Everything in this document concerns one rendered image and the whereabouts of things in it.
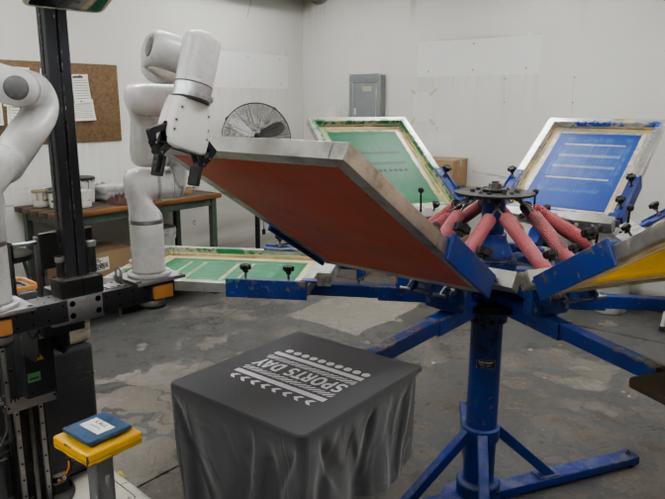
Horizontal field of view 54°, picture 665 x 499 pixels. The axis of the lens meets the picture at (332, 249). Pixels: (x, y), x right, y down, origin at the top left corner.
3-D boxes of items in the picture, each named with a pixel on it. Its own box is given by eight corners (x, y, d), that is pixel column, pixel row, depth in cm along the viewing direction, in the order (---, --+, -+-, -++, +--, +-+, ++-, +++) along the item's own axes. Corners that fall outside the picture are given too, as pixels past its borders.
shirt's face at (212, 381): (302, 438, 137) (302, 436, 137) (170, 383, 163) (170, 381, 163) (421, 367, 174) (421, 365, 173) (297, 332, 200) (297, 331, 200)
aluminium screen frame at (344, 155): (342, 159, 123) (349, 142, 124) (151, 147, 158) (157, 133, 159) (487, 294, 183) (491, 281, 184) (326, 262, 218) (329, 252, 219)
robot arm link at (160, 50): (181, 87, 153) (209, 83, 135) (126, 70, 147) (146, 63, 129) (189, 51, 153) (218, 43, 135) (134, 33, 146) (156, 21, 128)
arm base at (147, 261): (114, 272, 195) (110, 221, 191) (150, 264, 204) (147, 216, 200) (142, 281, 184) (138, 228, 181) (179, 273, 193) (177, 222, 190)
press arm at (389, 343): (275, 427, 159) (274, 404, 158) (257, 420, 163) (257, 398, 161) (495, 307, 254) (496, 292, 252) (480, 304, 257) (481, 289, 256)
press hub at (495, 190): (500, 545, 248) (524, 190, 218) (412, 506, 271) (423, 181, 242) (539, 497, 277) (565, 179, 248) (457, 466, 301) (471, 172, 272)
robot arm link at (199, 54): (169, 38, 137) (212, 52, 142) (159, 87, 137) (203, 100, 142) (191, 22, 124) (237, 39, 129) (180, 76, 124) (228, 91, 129)
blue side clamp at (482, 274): (446, 259, 159) (455, 233, 160) (428, 256, 162) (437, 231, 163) (489, 298, 182) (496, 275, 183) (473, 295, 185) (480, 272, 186)
